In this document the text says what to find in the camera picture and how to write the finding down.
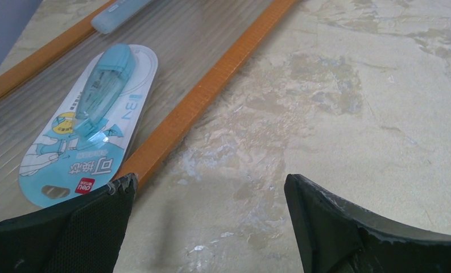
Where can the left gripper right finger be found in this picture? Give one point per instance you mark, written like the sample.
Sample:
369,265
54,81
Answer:
334,235

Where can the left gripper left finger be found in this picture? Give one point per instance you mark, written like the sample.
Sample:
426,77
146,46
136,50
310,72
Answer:
82,234

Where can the light blue blister pack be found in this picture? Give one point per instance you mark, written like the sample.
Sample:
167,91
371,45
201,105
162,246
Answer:
84,144

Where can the wooden rack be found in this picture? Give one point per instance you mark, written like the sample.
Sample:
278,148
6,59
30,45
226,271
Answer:
200,45

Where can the small teal white box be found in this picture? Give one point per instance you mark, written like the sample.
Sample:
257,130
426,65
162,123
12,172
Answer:
116,14

